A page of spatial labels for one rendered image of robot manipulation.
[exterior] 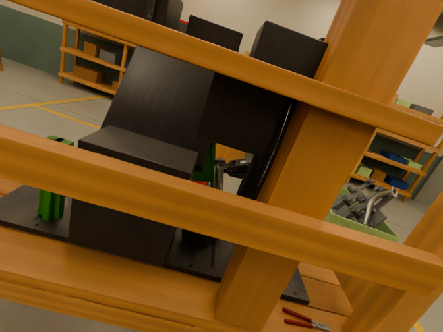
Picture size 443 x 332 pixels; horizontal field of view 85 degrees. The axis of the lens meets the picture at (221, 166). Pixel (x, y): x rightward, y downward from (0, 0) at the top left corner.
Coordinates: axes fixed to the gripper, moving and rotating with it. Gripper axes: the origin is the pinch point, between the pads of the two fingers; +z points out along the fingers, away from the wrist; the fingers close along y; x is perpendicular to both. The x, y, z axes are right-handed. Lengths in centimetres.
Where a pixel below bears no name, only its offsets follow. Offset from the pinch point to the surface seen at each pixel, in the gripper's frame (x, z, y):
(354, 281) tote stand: 35, -83, -78
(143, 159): 9.7, 20.4, 24.6
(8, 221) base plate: 25, 64, 6
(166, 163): 9.8, 14.7, 22.8
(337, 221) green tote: 3, -70, -60
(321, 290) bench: 39, -41, -21
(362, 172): -210, -338, -456
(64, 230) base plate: 26, 49, 2
